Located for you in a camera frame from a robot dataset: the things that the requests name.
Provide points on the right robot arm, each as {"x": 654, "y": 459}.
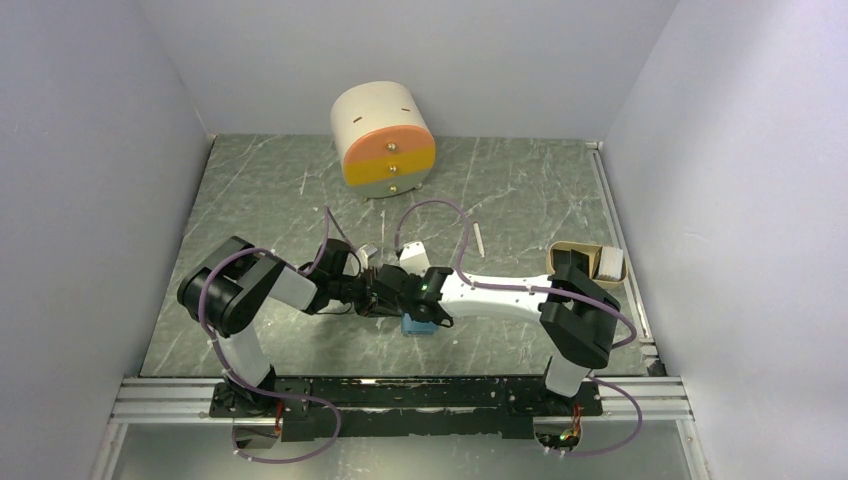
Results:
{"x": 578, "y": 315}

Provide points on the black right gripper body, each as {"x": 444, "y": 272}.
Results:
{"x": 408, "y": 308}

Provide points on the blue leather card holder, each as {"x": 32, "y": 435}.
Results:
{"x": 411, "y": 327}

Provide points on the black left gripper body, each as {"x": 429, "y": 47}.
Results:
{"x": 354, "y": 289}

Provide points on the aluminium frame rail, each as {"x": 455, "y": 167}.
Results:
{"x": 160, "y": 429}

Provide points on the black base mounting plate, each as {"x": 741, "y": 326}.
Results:
{"x": 317, "y": 407}

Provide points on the round cream drawer cabinet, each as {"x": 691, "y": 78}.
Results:
{"x": 384, "y": 146}

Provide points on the stack of credit cards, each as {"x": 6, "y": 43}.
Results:
{"x": 611, "y": 265}

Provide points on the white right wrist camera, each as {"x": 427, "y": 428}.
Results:
{"x": 413, "y": 258}

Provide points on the white pen red cap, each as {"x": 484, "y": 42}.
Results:
{"x": 479, "y": 239}

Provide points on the right side aluminium rail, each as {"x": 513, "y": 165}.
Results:
{"x": 648, "y": 354}

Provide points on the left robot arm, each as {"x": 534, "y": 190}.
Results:
{"x": 226, "y": 290}

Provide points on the beige card tray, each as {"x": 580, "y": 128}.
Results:
{"x": 583, "y": 256}

